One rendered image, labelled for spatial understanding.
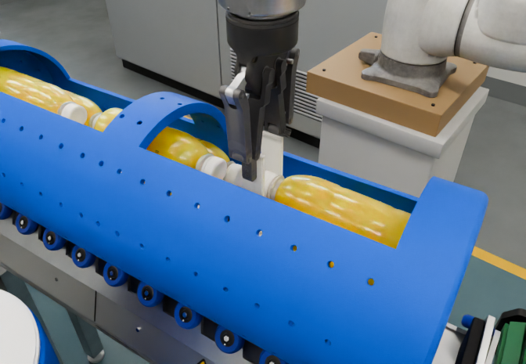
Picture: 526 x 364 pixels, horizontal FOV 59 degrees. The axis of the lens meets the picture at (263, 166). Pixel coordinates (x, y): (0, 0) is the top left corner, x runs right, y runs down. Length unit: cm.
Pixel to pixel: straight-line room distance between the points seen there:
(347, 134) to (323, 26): 126
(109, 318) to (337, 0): 179
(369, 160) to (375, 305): 73
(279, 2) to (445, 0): 64
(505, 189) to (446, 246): 225
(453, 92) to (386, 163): 22
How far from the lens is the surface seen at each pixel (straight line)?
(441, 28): 106
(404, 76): 112
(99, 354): 189
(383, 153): 114
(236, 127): 50
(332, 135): 120
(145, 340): 84
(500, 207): 260
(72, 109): 81
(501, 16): 101
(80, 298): 92
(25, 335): 69
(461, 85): 119
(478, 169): 282
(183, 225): 56
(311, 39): 243
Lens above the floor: 156
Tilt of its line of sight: 37 degrees down
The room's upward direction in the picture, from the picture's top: straight up
